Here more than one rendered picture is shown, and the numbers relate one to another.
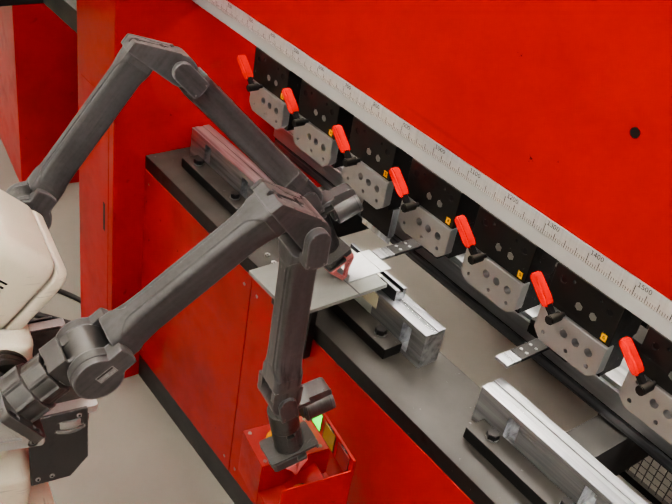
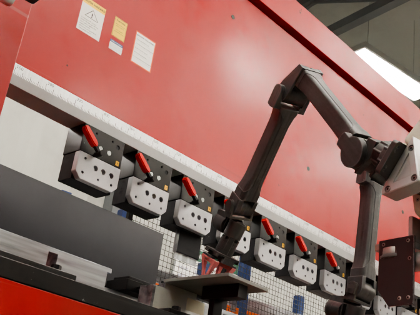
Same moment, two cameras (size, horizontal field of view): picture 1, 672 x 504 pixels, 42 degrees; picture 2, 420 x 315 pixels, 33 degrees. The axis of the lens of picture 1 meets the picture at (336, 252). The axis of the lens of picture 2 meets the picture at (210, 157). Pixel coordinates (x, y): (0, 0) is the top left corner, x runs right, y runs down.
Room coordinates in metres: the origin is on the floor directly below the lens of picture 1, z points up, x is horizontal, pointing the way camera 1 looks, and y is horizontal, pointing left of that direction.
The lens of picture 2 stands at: (1.73, 2.09, 0.50)
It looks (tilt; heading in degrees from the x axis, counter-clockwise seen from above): 24 degrees up; 269
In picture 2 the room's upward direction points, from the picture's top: 8 degrees clockwise
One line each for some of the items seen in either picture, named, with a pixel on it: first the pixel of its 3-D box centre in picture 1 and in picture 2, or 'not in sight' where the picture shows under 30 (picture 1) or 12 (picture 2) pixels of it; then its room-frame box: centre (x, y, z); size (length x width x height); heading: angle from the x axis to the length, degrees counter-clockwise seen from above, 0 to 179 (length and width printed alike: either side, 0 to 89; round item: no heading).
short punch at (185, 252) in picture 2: (378, 216); (186, 247); (1.71, -0.08, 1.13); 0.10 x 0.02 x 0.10; 43
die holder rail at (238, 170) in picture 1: (243, 179); (28, 260); (2.11, 0.29, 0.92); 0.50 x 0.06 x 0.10; 43
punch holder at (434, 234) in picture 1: (441, 206); (227, 226); (1.58, -0.20, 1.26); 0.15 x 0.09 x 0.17; 43
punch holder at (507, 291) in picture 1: (510, 256); (264, 244); (1.43, -0.33, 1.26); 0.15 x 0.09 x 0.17; 43
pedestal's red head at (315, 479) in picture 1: (294, 464); not in sight; (1.27, 0.00, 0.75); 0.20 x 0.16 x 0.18; 33
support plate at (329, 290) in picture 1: (318, 278); (215, 285); (1.61, 0.03, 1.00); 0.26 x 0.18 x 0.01; 133
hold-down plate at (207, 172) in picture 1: (215, 185); (20, 265); (2.11, 0.37, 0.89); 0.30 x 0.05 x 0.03; 43
